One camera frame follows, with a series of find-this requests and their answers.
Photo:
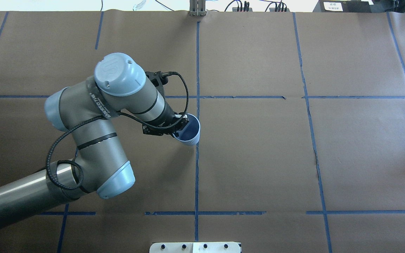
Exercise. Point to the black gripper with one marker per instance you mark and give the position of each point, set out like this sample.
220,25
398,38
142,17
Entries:
168,115

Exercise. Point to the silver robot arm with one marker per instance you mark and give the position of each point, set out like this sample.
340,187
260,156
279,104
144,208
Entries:
89,157

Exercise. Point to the blue ribbed paper cup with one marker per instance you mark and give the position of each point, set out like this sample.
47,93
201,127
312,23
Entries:
190,134

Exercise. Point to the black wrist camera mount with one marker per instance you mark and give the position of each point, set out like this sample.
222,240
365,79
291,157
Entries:
158,79

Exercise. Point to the aluminium frame post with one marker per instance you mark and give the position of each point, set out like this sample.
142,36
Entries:
197,8

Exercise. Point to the white mast base plate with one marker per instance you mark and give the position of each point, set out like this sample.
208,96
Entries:
196,247

